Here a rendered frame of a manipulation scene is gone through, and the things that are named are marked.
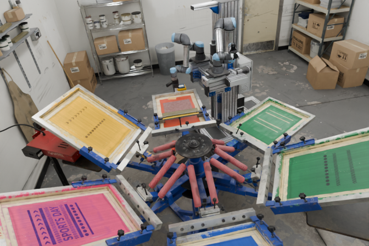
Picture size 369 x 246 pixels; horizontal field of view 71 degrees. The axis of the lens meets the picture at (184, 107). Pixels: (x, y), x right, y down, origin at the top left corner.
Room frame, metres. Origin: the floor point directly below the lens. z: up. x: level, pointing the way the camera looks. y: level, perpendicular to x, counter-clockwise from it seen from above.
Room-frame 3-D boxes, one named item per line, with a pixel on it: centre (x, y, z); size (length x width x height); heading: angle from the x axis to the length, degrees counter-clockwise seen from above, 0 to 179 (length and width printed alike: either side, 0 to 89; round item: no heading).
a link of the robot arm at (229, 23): (2.93, -0.59, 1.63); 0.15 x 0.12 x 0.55; 86
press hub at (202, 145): (1.57, -0.04, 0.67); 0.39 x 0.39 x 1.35
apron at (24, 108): (2.94, 2.08, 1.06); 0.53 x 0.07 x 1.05; 6
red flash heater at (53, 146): (2.14, 1.26, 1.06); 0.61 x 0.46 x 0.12; 66
